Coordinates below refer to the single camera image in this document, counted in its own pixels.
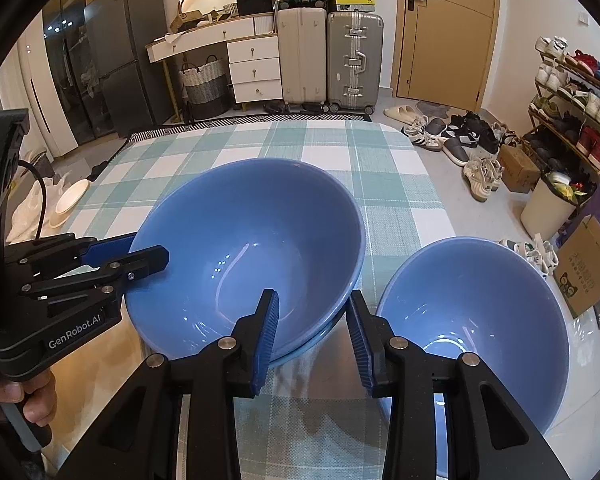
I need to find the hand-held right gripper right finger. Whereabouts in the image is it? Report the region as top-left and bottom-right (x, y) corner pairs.
(347, 290), (571, 480)

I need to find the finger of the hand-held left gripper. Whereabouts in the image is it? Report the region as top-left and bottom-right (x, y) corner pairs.
(4, 232), (138, 287)
(20, 245), (172, 309)

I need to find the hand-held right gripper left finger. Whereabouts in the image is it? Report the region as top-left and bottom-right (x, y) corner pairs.
(40, 287), (281, 480)

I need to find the blue bowl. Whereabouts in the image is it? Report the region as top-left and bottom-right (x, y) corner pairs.
(140, 255), (367, 368)
(128, 158), (367, 358)
(375, 236), (572, 480)

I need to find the person's left hand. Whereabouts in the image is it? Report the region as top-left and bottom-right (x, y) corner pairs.
(0, 371), (58, 428)

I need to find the small cream plate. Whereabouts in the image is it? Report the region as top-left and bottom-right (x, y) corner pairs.
(50, 204), (74, 229)

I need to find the small white plate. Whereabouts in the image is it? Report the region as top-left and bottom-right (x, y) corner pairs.
(55, 180), (91, 213)

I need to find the white plastic bag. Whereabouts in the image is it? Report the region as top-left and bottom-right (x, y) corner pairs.
(5, 177), (73, 246)

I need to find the green white checked tablecloth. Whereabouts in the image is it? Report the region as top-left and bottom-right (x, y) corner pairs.
(40, 119), (461, 480)

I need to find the dark glass door cabinet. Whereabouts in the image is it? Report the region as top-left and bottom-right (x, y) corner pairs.
(42, 0), (106, 146)

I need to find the white grey woven basket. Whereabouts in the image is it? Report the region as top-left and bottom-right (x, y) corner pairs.
(179, 55), (231, 120)

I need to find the dark grey refrigerator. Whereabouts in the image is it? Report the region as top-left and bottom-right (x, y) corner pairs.
(82, 0), (176, 133)

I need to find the white green sneaker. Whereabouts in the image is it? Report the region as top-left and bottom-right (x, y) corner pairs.
(499, 237), (561, 279)

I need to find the white drawer dresser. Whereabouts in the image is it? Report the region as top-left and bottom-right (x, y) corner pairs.
(146, 14), (283, 106)

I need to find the pile of shoes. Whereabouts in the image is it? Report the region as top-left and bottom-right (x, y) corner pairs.
(382, 100), (521, 204)

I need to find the white trash bin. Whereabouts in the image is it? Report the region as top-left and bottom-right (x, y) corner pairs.
(520, 170), (598, 241)

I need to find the brown cardboard box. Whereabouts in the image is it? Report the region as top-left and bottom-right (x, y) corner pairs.
(497, 144), (541, 193)

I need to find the small open cardboard box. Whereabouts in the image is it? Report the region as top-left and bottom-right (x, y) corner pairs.
(169, 10), (203, 34)

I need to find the large printed cardboard box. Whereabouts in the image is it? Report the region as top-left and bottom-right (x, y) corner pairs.
(552, 215), (600, 318)

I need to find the beige suitcase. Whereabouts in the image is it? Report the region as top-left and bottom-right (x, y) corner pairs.
(276, 6), (329, 106)

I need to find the black duffel bag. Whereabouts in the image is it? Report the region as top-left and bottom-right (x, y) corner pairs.
(235, 0), (277, 17)

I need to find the silver suitcase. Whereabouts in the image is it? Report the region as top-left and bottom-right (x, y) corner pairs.
(326, 11), (385, 114)

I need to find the shoe rack with shoes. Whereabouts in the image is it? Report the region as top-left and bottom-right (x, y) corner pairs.
(522, 35), (600, 181)

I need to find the tan wooden door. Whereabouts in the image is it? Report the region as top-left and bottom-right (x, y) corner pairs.
(396, 0), (501, 103)

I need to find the black yellow shoe box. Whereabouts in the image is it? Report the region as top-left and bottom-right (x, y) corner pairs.
(330, 0), (376, 13)

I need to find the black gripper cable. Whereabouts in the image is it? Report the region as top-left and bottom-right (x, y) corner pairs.
(16, 159), (48, 240)

